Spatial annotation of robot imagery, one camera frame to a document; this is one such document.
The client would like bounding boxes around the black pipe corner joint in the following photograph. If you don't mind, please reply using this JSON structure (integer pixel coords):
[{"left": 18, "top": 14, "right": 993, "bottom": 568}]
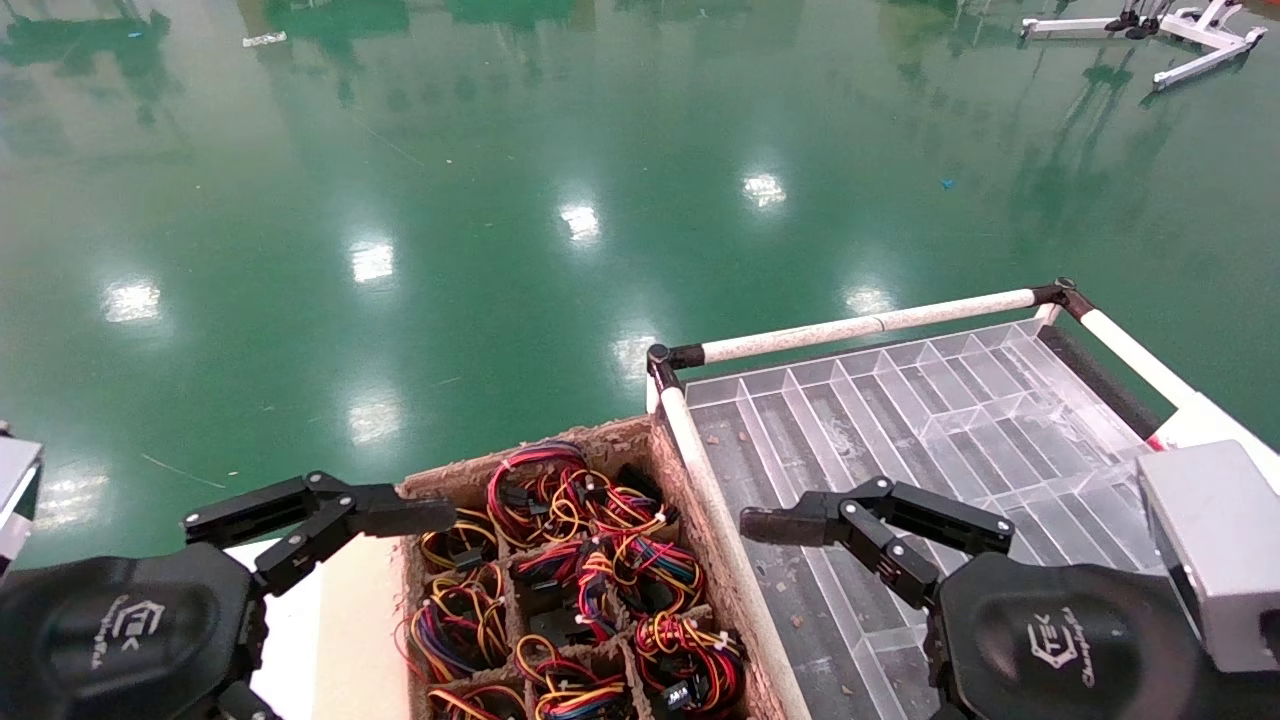
[
  {"left": 647, "top": 342, "right": 706, "bottom": 393},
  {"left": 1033, "top": 278, "right": 1098, "bottom": 321}
]

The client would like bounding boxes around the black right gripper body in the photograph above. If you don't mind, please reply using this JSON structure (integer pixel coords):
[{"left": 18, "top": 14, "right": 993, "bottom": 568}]
[{"left": 930, "top": 553, "right": 1280, "bottom": 720}]

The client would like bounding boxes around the white table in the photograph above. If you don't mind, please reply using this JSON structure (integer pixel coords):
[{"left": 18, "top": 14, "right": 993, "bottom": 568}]
[{"left": 225, "top": 535, "right": 413, "bottom": 720}]

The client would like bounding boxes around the white floor stand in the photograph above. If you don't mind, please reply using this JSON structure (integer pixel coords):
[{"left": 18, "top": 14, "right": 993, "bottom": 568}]
[{"left": 1020, "top": 0, "right": 1269, "bottom": 93}]

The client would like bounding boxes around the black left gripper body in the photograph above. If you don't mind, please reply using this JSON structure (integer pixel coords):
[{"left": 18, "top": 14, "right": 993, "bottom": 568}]
[{"left": 0, "top": 545, "right": 271, "bottom": 720}]

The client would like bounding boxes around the brown cardboard compartment box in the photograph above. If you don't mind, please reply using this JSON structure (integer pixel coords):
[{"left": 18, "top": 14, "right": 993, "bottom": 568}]
[{"left": 395, "top": 415, "right": 791, "bottom": 720}]

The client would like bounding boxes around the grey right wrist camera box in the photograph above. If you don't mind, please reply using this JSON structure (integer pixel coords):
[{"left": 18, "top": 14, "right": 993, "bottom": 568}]
[{"left": 1138, "top": 440, "right": 1280, "bottom": 673}]

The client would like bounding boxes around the black foam strip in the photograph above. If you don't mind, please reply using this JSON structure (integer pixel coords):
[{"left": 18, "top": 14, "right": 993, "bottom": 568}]
[{"left": 1038, "top": 325, "right": 1163, "bottom": 439}]

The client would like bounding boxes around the clear plastic divider tray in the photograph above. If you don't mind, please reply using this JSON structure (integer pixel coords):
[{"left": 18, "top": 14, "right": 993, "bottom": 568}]
[{"left": 685, "top": 318, "right": 1280, "bottom": 720}]

